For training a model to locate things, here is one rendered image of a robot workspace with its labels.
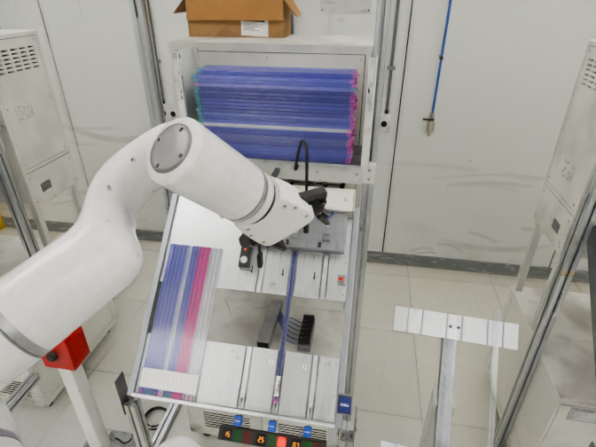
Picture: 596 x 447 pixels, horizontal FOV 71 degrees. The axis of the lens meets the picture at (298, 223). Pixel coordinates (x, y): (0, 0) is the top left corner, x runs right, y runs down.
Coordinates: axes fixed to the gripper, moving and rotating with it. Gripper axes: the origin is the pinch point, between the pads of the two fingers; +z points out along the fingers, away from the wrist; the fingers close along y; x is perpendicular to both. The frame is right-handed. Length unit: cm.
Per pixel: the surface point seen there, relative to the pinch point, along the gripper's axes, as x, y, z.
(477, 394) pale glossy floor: -33, -9, 195
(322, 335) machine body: 8, -44, 102
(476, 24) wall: 139, 93, 150
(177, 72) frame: 76, -22, 13
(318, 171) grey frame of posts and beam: 45, -5, 52
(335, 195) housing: 38, -4, 60
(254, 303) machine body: 35, -68, 99
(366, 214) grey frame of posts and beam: 31, 0, 71
